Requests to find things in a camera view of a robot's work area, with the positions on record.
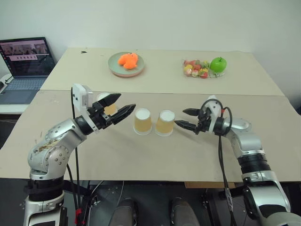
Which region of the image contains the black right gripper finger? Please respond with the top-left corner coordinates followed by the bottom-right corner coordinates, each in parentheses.
top-left (174, 120), bottom-right (197, 132)
top-left (182, 108), bottom-right (202, 117)

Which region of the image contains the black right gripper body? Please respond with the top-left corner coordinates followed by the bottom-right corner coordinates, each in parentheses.
top-left (194, 105), bottom-right (213, 136)

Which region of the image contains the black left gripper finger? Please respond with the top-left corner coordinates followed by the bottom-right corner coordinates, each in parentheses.
top-left (97, 93), bottom-right (122, 107)
top-left (110, 103), bottom-right (137, 125)

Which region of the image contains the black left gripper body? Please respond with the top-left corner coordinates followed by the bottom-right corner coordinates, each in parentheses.
top-left (88, 100), bottom-right (112, 130)

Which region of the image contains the tan paper cup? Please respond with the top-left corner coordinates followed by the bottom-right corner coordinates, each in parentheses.
top-left (96, 92), bottom-right (118, 116)
top-left (133, 107), bottom-right (152, 136)
top-left (154, 109), bottom-right (176, 137)

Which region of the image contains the green round plate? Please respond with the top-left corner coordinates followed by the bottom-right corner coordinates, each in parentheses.
top-left (108, 52), bottom-right (145, 78)

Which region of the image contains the orange plush toy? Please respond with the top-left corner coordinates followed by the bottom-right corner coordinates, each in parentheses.
top-left (117, 53), bottom-right (139, 70)

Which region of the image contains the clear bag of colourful candy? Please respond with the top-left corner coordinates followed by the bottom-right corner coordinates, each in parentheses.
top-left (181, 58), bottom-right (226, 80)

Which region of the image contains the green apple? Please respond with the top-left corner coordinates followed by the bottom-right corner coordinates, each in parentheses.
top-left (210, 56), bottom-right (228, 73)

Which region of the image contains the dark rounded shape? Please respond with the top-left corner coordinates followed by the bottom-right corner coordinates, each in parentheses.
top-left (110, 197), bottom-right (140, 226)
top-left (170, 197), bottom-right (200, 226)

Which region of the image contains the white side table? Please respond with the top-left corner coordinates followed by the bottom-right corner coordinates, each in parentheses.
top-left (0, 103), bottom-right (30, 115)

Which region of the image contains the grey open laptop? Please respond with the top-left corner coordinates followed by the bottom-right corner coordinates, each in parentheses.
top-left (0, 37), bottom-right (56, 105)

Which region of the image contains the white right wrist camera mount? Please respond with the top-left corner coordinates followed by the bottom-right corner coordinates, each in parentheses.
top-left (203, 95), bottom-right (224, 132)

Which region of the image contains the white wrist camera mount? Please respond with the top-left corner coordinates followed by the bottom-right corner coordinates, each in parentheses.
top-left (71, 83), bottom-right (99, 135)
top-left (203, 95), bottom-right (224, 132)

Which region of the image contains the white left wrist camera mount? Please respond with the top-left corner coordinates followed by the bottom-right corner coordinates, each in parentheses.
top-left (71, 83), bottom-right (99, 135)

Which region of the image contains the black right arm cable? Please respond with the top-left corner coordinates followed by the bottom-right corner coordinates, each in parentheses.
top-left (202, 99), bottom-right (238, 226)

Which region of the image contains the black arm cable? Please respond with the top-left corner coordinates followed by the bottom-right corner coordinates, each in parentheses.
top-left (70, 86), bottom-right (82, 226)
top-left (202, 99), bottom-right (238, 226)

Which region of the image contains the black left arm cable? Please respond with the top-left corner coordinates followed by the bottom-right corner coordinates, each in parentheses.
top-left (70, 86), bottom-right (82, 226)

